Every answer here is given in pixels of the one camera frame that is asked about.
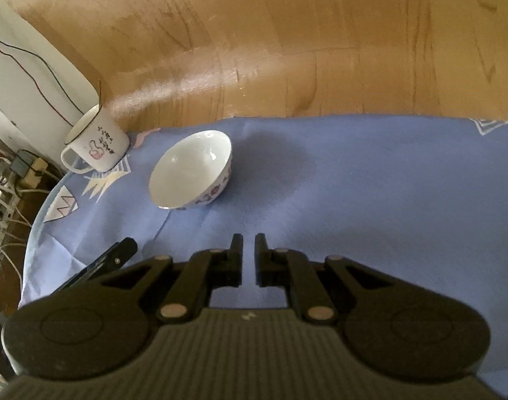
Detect white floral bowl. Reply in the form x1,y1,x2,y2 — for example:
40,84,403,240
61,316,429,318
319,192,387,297
149,130,232,210

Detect white enamel mug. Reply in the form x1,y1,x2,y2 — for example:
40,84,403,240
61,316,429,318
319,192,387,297
60,105,130,174

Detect blue printed tablecloth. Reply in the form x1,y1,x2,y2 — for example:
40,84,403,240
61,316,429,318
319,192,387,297
21,116,508,395

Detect tangled cables and adapters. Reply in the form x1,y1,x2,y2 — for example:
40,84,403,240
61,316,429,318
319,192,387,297
0,133,63,301

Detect red and black wires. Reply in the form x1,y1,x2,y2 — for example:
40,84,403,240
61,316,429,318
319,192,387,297
0,28,105,128

